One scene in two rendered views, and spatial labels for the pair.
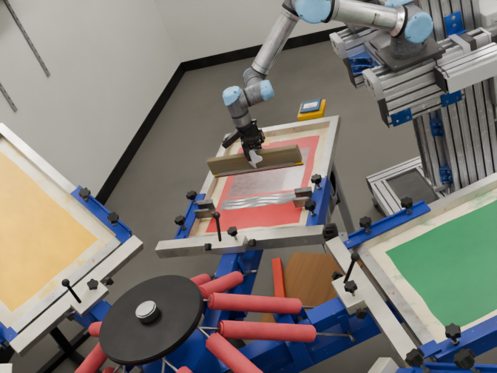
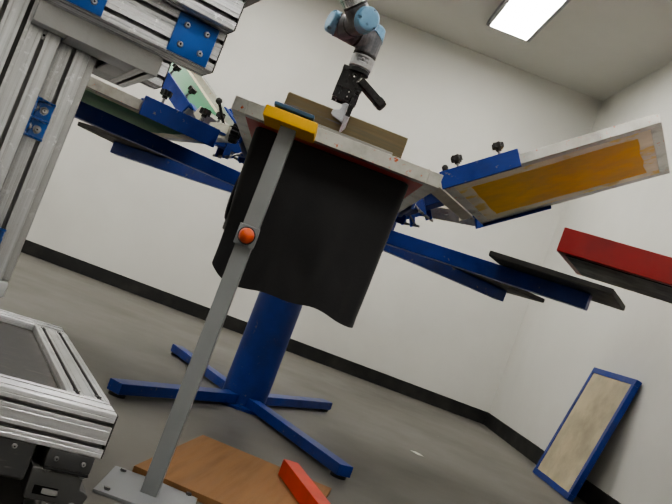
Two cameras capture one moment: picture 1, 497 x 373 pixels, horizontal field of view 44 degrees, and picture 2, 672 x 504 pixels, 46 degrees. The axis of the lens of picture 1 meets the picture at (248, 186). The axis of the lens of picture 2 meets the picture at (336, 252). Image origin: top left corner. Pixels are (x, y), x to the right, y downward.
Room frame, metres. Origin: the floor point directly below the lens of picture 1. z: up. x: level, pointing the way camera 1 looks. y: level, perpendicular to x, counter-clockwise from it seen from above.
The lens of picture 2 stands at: (4.47, -1.18, 0.60)
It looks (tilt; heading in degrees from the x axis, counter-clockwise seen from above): 3 degrees up; 151
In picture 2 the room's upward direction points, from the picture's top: 21 degrees clockwise
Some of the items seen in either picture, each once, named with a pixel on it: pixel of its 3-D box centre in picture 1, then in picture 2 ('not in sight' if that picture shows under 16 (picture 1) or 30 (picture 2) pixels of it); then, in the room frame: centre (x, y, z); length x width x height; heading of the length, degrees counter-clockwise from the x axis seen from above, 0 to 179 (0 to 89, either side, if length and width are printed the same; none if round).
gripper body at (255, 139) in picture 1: (249, 135); (350, 86); (2.20, -0.09, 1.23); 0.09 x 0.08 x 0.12; 63
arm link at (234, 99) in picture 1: (235, 101); (369, 41); (2.20, -0.08, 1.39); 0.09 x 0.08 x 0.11; 86
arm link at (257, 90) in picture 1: (258, 91); (345, 26); (2.21, -0.18, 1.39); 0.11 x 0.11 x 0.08; 86
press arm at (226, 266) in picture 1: (230, 263); not in sight; (1.75, 0.17, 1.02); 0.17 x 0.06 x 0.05; 153
